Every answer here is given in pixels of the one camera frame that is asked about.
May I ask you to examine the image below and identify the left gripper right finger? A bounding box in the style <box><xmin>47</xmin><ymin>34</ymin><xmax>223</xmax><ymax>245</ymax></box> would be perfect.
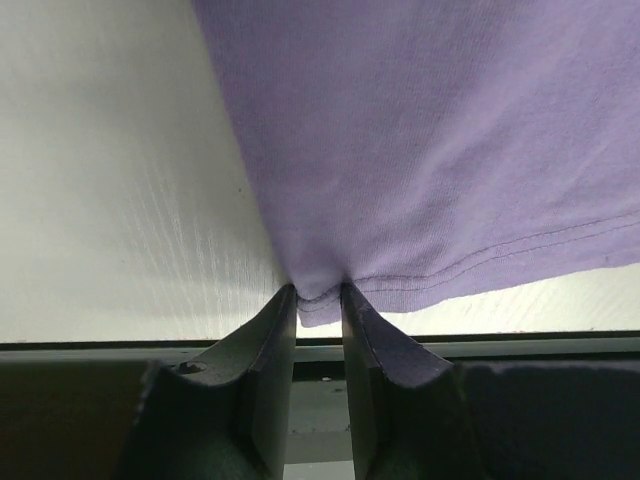
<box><xmin>339</xmin><ymin>282</ymin><xmax>640</xmax><ymax>480</ymax></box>

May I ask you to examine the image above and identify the purple t-shirt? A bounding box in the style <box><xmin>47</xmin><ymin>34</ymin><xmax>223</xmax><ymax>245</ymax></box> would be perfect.
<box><xmin>193</xmin><ymin>1</ymin><xmax>639</xmax><ymax>327</ymax></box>

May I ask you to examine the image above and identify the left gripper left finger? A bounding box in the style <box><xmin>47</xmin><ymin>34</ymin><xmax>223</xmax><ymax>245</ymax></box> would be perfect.
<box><xmin>0</xmin><ymin>283</ymin><xmax>299</xmax><ymax>480</ymax></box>

